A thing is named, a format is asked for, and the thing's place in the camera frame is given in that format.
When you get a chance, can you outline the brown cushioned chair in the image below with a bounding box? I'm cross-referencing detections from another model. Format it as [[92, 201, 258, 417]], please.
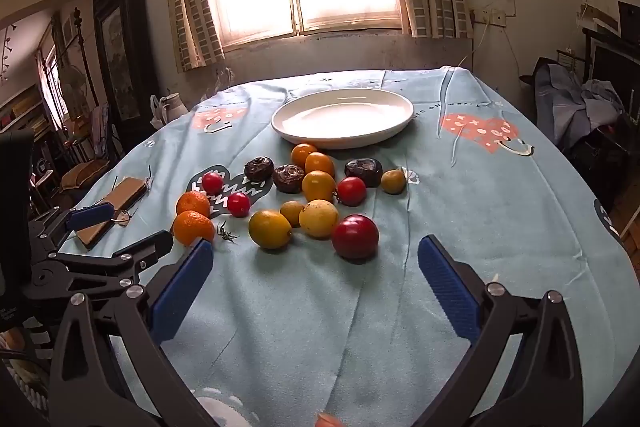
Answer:
[[60, 157, 111, 192]]

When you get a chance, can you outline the brown cardboard piece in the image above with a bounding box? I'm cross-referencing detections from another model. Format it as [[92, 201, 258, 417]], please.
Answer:
[[74, 177, 151, 250]]

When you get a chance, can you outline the pale yellow pear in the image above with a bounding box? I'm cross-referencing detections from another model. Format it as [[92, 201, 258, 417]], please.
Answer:
[[298, 199, 340, 239]]

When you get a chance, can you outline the standing fan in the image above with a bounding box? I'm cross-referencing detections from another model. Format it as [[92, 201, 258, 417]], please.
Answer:
[[59, 66, 93, 118]]

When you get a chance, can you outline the red cherry tomato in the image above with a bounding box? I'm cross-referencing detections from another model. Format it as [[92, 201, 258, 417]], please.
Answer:
[[201, 172, 224, 196], [227, 192, 251, 218]]

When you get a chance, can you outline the large dark brown water chestnut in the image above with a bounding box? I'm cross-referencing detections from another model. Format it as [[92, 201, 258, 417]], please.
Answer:
[[344, 158, 384, 188]]

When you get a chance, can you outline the grey clothes pile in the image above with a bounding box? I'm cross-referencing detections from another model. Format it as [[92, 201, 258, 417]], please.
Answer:
[[535, 59, 626, 148]]

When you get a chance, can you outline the white jug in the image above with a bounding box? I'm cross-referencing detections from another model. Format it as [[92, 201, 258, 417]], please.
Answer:
[[150, 93, 190, 130]]

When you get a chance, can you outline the wooden bookshelf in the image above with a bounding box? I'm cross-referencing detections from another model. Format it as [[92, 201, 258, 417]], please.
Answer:
[[0, 84, 51, 142]]

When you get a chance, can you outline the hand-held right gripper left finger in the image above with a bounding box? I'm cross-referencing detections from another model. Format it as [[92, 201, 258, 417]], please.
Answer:
[[48, 238, 221, 427]]

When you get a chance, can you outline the light blue printed tablecloth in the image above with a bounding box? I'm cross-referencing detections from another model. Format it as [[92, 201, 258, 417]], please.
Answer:
[[47, 66, 640, 427]]

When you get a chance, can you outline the yellow orange citrus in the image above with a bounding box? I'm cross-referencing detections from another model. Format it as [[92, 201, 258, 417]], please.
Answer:
[[248, 210, 293, 250]]

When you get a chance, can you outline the white wall socket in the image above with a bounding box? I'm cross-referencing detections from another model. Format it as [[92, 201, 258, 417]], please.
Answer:
[[472, 9, 508, 26]]

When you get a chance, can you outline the dark brown passion fruit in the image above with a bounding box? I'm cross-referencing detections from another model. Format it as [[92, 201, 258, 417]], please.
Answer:
[[244, 156, 275, 182]]

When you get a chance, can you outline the medium red tomato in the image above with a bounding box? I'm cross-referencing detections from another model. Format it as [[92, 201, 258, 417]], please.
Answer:
[[337, 176, 368, 207]]

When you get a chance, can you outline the dark framed picture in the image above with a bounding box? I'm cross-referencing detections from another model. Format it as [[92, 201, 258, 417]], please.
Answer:
[[92, 0, 161, 152]]

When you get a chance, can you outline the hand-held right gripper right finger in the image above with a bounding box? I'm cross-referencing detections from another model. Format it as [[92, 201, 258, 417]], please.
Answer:
[[415, 235, 583, 427]]

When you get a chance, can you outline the small yellow plum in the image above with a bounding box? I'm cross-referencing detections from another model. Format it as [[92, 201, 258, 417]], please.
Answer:
[[279, 200, 306, 228], [381, 169, 407, 195]]

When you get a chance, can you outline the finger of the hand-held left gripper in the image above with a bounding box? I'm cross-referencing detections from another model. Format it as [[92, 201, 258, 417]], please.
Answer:
[[30, 229, 174, 303], [31, 202, 117, 253]]

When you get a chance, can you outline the orange persimmon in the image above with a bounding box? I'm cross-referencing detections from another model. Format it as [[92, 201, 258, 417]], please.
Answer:
[[304, 152, 336, 178], [301, 170, 337, 203], [291, 143, 319, 168]]

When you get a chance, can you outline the white cable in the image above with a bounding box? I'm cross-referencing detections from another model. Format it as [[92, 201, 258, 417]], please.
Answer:
[[459, 19, 501, 70]]

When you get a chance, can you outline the white oval plate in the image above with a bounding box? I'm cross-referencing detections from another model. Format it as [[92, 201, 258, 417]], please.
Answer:
[[271, 88, 415, 150]]

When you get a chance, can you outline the small green sprig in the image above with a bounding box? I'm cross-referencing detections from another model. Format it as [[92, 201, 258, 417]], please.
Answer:
[[216, 221, 240, 245]]

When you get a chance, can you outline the black framed panel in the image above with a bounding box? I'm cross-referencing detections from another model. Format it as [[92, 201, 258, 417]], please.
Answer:
[[582, 2, 640, 108]]

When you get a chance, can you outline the large dark red plum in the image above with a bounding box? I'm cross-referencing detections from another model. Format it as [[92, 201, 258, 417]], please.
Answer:
[[331, 214, 380, 260]]

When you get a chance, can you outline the orange mandarin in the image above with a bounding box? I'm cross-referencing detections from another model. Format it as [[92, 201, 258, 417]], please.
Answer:
[[172, 210, 216, 248], [175, 190, 212, 217]]

